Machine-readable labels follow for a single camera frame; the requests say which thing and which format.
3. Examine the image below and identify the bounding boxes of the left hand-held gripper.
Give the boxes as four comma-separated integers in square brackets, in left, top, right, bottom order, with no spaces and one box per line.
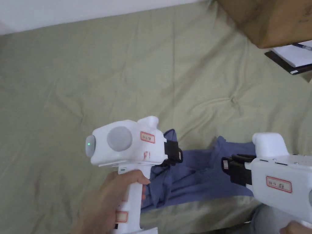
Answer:
[86,115,183,234]

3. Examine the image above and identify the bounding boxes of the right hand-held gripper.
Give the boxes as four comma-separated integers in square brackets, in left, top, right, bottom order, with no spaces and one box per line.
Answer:
[221,132,312,228]

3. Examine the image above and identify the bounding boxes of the blue shirt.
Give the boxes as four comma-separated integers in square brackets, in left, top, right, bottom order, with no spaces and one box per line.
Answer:
[141,129,257,210]

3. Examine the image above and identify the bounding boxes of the person's left hand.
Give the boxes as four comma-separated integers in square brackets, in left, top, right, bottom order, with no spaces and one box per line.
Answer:
[73,169,151,234]

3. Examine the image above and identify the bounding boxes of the person's right hand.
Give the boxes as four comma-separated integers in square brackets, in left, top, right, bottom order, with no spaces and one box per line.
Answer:
[280,221,312,234]

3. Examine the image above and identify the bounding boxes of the bed with pale green sheet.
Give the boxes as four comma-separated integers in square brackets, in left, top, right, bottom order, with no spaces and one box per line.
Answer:
[0,0,312,234]

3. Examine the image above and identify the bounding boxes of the black flat folder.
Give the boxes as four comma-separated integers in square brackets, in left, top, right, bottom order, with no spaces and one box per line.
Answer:
[264,50,312,75]

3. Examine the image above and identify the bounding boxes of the white paper pad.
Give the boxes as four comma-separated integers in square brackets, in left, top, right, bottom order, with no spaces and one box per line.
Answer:
[271,40,312,69]

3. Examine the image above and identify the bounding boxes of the brown cardboard carton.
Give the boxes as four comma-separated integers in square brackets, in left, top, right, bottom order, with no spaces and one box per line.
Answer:
[215,0,312,49]

